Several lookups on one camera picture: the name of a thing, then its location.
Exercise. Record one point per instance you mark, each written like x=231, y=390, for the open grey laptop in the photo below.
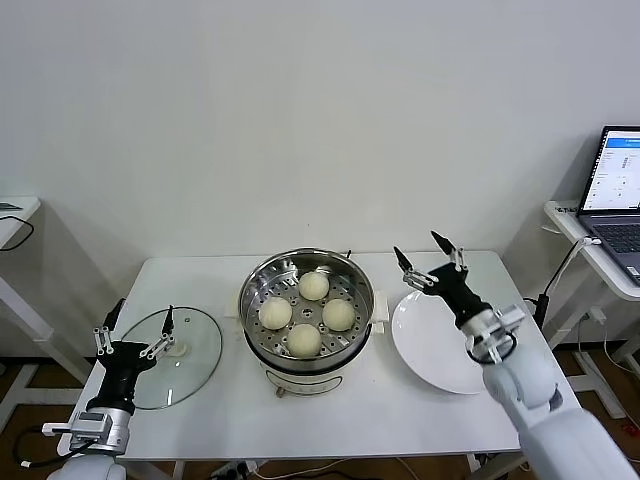
x=615, y=170

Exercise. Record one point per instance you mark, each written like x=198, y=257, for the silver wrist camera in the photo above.
x=92, y=425
x=512, y=318

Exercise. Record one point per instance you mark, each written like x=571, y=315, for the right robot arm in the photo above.
x=525, y=390

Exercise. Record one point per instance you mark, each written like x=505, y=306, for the white table leg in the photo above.
x=178, y=471
x=475, y=466

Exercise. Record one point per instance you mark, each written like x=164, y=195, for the round glass lid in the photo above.
x=200, y=345

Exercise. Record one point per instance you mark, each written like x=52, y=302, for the white steamed baozi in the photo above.
x=339, y=315
x=275, y=313
x=303, y=340
x=313, y=286

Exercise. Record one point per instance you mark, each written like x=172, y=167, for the white round plate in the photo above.
x=425, y=345

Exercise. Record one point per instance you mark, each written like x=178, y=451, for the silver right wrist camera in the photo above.
x=512, y=318

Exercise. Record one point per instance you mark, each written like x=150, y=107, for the small red floor object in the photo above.
x=627, y=429

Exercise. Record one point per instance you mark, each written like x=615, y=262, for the white power adapter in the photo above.
x=597, y=315

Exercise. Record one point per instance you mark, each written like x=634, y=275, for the white electric cooker base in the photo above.
x=305, y=377

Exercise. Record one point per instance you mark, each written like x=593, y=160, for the white side desk with laptop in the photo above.
x=565, y=220

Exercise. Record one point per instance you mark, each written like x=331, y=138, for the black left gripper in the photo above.
x=122, y=367

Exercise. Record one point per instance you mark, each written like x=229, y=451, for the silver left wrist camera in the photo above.
x=92, y=425

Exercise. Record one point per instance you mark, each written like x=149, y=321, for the stainless steel steamer basket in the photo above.
x=306, y=314

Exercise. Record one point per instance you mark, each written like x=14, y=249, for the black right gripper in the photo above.
x=455, y=290

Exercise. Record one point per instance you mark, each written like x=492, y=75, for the dark flat device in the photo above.
x=7, y=205

